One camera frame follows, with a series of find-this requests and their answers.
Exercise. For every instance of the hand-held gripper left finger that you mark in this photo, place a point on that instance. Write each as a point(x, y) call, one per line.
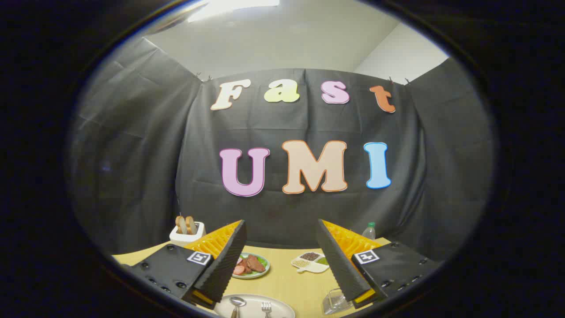
point(223, 269)

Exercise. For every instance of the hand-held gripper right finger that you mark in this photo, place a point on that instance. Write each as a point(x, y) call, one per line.
point(340, 265)

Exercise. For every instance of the orange pink sausage slice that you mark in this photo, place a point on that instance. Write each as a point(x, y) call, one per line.
point(239, 270)

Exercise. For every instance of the green beans portion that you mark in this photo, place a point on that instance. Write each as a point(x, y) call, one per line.
point(322, 261)

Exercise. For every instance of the small brown meat slice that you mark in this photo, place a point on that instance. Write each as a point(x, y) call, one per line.
point(245, 266)

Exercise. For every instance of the white divided condiment dish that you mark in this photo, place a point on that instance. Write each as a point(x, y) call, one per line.
point(311, 266)

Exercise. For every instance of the dark beans portion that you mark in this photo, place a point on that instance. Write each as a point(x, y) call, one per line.
point(310, 256)

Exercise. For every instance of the large brown meat slice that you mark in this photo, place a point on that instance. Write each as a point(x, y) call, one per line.
point(256, 263)

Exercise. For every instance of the clear cutlery holder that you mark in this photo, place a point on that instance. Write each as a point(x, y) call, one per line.
point(335, 302)

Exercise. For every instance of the yellow beans portion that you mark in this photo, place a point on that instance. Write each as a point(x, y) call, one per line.
point(300, 263)

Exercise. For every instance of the pale green food plate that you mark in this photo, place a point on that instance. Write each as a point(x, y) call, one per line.
point(264, 270)

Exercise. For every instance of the green lettuce leaf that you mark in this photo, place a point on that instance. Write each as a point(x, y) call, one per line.
point(263, 261)

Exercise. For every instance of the clear water bottle green cap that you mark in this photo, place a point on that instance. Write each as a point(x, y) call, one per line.
point(369, 232)

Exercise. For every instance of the white dinner plate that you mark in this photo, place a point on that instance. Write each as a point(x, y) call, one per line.
point(251, 310)

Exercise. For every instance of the white toaster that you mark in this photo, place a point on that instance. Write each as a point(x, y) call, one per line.
point(178, 239)

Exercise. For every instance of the toast slice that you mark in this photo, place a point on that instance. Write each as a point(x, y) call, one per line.
point(191, 225)
point(180, 224)

